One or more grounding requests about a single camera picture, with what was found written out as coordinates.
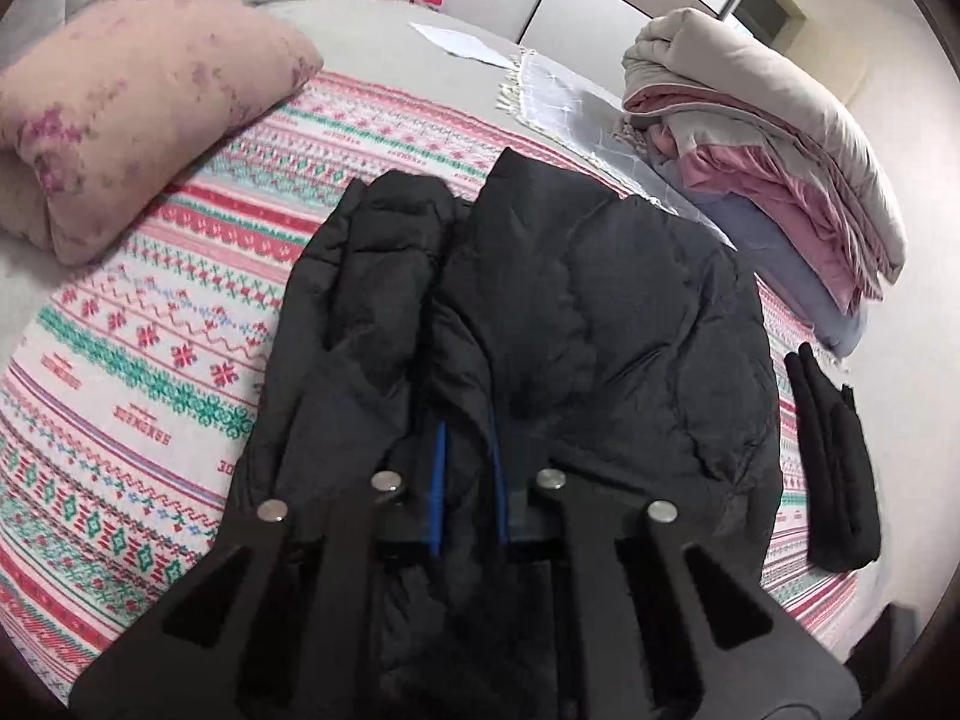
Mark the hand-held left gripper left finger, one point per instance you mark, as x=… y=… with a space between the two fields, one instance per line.
x=439 y=487

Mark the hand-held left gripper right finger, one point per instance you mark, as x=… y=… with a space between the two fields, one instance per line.
x=496 y=481

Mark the black quilted jacket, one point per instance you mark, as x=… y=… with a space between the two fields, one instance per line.
x=585 y=315

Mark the patterned knit-print blanket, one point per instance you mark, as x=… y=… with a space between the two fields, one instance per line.
x=150 y=360

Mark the folded black cloth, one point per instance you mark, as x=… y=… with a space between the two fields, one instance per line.
x=836 y=465

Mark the folded lavender blanket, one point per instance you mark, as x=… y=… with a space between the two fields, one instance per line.
x=795 y=277

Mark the grey fringed cloth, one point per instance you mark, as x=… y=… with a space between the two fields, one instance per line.
x=570 y=109

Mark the folded pink blanket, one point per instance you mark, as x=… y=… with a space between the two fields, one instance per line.
x=780 y=195

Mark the white paper sheet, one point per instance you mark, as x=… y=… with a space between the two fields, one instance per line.
x=461 y=43

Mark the folded grey quilt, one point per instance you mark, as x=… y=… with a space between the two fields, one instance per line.
x=787 y=112

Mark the pink floral pillow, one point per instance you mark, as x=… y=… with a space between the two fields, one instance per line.
x=127 y=112

